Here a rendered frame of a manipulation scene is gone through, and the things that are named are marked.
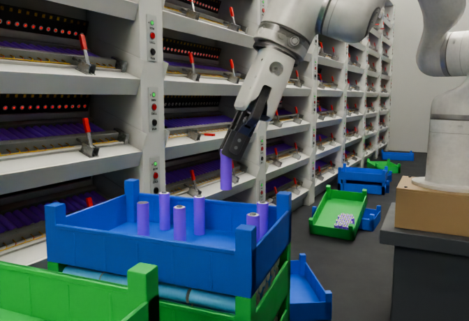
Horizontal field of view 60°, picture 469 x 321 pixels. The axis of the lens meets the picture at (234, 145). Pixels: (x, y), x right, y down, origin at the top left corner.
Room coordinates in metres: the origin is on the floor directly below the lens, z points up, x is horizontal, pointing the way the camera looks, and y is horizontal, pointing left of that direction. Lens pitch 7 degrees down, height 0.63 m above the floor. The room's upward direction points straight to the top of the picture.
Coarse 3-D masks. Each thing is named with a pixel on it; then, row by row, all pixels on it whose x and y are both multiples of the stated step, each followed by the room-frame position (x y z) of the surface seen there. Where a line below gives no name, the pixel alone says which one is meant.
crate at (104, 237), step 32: (128, 192) 0.71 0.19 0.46; (288, 192) 0.62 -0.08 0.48; (64, 224) 0.55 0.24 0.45; (96, 224) 0.64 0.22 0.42; (128, 224) 0.70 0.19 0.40; (192, 224) 0.68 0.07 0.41; (224, 224) 0.66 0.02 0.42; (288, 224) 0.60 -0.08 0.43; (64, 256) 0.53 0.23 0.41; (96, 256) 0.51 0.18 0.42; (128, 256) 0.49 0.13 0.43; (160, 256) 0.48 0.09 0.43; (192, 256) 0.46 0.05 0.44; (224, 256) 0.45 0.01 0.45; (256, 256) 0.45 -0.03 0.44; (224, 288) 0.45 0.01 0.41; (256, 288) 0.45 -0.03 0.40
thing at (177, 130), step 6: (186, 126) 1.36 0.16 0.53; (192, 126) 1.39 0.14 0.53; (198, 126) 1.41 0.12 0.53; (204, 126) 1.44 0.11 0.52; (210, 126) 1.47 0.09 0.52; (216, 126) 1.51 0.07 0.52; (222, 126) 1.55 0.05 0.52; (228, 126) 1.59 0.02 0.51; (174, 132) 1.29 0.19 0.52; (180, 132) 1.32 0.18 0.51; (186, 132) 1.35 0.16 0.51; (198, 132) 1.39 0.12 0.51; (210, 132) 1.45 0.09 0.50
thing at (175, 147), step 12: (168, 108) 1.46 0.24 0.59; (180, 108) 1.51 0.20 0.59; (192, 108) 1.58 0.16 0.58; (204, 108) 1.66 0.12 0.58; (216, 108) 1.74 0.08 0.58; (228, 108) 1.76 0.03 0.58; (168, 132) 1.17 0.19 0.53; (216, 132) 1.51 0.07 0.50; (168, 144) 1.20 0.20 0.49; (180, 144) 1.24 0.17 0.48; (192, 144) 1.30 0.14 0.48; (204, 144) 1.37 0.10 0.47; (216, 144) 1.44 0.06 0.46; (168, 156) 1.21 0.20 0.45; (180, 156) 1.26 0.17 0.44
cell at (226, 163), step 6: (222, 156) 0.62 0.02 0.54; (222, 162) 0.62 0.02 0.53; (228, 162) 0.62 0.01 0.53; (222, 168) 0.62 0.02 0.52; (228, 168) 0.62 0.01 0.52; (222, 174) 0.62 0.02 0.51; (228, 174) 0.62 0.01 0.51; (222, 180) 0.62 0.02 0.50; (228, 180) 0.62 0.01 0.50; (222, 186) 0.62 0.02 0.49; (228, 186) 0.62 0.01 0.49
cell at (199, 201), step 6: (198, 198) 0.64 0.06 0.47; (204, 198) 0.65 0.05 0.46; (198, 204) 0.64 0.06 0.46; (204, 204) 0.65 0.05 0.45; (198, 210) 0.64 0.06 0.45; (204, 210) 0.64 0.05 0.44; (198, 216) 0.64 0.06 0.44; (204, 216) 0.64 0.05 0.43; (198, 222) 0.64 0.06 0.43; (204, 222) 0.64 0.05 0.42; (198, 228) 0.64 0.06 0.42; (204, 228) 0.64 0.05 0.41; (198, 234) 0.64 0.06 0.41
